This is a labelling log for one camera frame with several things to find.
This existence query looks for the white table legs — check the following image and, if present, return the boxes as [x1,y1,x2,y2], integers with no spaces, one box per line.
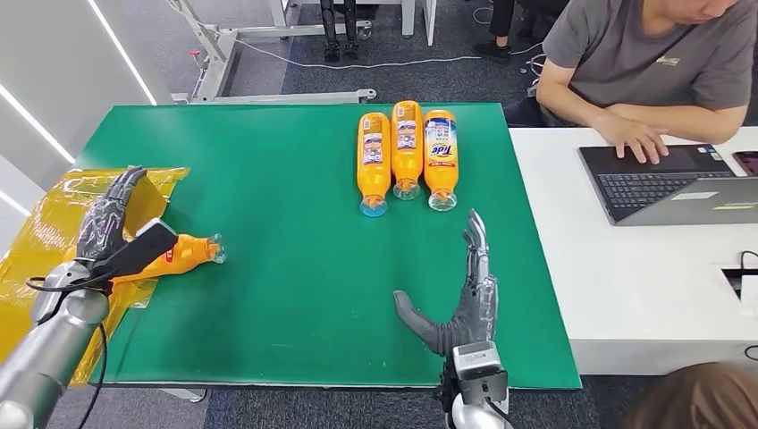
[269,0,440,47]

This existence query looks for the black phone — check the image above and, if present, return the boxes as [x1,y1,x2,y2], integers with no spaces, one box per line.
[733,150,758,178]

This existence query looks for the orange bottle with clear cap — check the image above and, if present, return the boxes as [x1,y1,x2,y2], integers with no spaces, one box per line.
[391,99,425,202]

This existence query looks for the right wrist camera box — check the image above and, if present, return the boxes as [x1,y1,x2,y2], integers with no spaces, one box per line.
[452,341,510,406]

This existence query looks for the black robot legs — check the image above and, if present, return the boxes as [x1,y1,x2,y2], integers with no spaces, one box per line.
[319,0,362,63]

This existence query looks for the yellow film wrapped box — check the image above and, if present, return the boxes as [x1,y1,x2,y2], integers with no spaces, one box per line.
[0,166,190,387]

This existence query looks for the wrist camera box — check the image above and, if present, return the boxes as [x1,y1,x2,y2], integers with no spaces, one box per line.
[452,341,510,406]
[105,217,180,281]

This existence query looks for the standing person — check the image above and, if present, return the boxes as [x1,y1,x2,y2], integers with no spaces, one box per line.
[472,0,569,65]

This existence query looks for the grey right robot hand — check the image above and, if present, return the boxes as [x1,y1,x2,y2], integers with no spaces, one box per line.
[393,208,500,358]

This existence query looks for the dark grey laptop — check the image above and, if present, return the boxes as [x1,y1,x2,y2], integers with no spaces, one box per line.
[577,143,758,229]

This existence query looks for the orange bottle with blue cap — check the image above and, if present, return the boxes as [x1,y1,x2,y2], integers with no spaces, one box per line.
[356,112,392,218]

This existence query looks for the orange bottle showing Tide logo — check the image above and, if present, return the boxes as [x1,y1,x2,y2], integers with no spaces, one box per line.
[422,108,460,213]

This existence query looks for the seated person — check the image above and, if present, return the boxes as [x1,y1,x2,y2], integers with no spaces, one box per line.
[503,0,758,165]

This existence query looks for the white desk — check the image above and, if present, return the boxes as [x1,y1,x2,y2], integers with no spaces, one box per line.
[509,125,758,378]

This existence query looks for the white floor cable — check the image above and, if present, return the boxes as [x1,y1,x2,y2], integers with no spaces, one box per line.
[233,36,543,71]

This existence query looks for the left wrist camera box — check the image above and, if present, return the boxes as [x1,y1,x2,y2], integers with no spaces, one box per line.
[105,217,180,281]

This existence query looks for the white metal stand frame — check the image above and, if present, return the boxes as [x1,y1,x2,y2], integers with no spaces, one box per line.
[165,0,378,106]

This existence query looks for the orange detergent bottle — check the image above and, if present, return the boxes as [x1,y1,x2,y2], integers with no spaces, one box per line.
[64,232,227,287]

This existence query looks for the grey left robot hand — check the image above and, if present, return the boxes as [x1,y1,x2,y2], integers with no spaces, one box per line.
[75,165,148,265]

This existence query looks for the green table mat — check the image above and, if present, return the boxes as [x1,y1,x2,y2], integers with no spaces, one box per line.
[73,103,584,392]

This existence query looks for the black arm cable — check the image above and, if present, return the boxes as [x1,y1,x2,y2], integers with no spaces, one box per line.
[25,273,114,429]

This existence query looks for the person's right hand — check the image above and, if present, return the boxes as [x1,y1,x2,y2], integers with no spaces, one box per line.
[594,114,671,165]

